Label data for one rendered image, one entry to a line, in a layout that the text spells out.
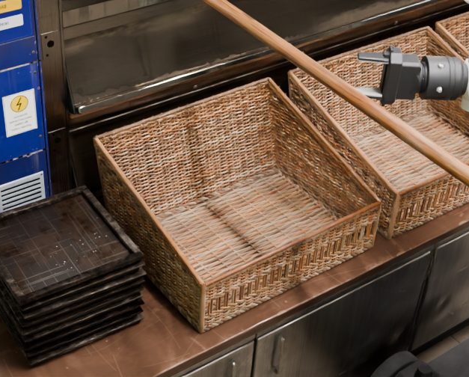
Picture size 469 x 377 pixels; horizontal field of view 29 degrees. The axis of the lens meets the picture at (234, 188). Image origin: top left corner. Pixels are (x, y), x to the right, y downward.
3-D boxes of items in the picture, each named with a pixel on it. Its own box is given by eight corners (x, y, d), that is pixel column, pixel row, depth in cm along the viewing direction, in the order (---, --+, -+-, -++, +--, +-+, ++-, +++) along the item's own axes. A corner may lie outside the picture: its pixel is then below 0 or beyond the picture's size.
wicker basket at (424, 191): (274, 150, 264) (283, 69, 247) (411, 99, 291) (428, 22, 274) (388, 244, 234) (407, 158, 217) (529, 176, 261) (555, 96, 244)
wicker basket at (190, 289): (92, 222, 233) (87, 135, 216) (261, 155, 262) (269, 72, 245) (200, 338, 204) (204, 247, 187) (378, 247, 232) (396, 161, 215)
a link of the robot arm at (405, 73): (394, 61, 173) (455, 63, 174) (386, 37, 181) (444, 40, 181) (383, 116, 181) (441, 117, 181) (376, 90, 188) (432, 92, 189)
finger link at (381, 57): (356, 54, 179) (387, 55, 180) (358, 62, 177) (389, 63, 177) (357, 47, 178) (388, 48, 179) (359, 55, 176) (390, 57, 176)
